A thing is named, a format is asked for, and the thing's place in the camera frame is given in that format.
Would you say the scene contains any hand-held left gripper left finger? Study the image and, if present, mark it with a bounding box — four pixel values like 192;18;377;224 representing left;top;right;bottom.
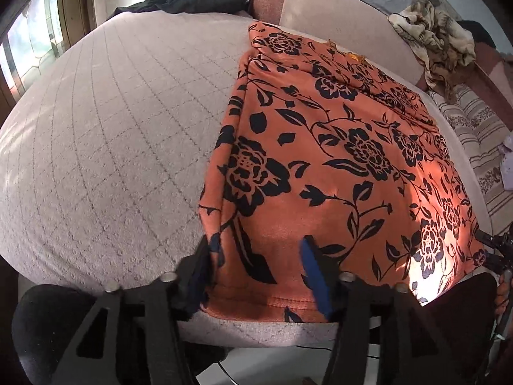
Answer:
52;234;220;385

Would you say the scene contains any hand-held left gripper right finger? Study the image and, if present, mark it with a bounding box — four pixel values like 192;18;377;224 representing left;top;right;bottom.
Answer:
300;235;466;385

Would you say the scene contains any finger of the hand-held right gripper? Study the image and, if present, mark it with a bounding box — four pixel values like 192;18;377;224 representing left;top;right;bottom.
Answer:
477;228;513;275

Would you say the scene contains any orange black floral garment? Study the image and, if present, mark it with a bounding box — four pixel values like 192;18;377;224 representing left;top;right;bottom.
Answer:
197;21;487;325

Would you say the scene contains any striped beige cushion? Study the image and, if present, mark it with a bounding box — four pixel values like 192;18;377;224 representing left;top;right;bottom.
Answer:
427;84;513;234

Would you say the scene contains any grey quilted mattress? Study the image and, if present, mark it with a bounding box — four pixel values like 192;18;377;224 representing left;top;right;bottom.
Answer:
0;10;494;349

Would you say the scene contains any beige patterned crumpled cloth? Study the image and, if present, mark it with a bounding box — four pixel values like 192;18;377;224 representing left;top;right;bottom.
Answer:
388;0;478;102

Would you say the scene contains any beige backrest cushion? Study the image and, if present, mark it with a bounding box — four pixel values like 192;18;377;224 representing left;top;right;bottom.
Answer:
278;0;426;86

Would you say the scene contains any wooden door with stained glass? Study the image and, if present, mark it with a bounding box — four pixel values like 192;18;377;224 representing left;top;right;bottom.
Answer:
0;0;97;103

